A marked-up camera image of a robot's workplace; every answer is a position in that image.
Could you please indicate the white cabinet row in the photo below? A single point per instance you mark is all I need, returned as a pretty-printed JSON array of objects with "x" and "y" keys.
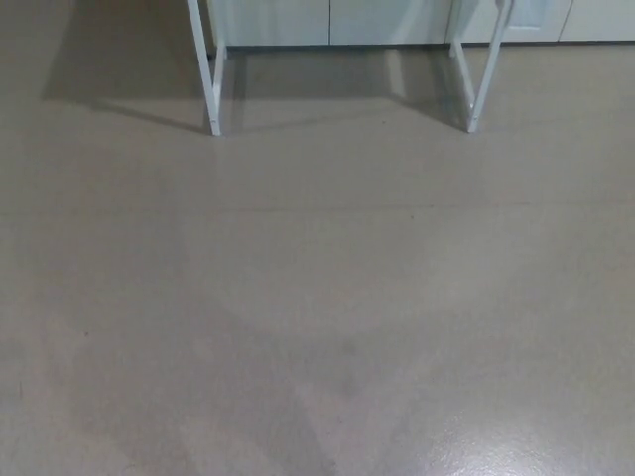
[{"x": 278, "y": 20}]

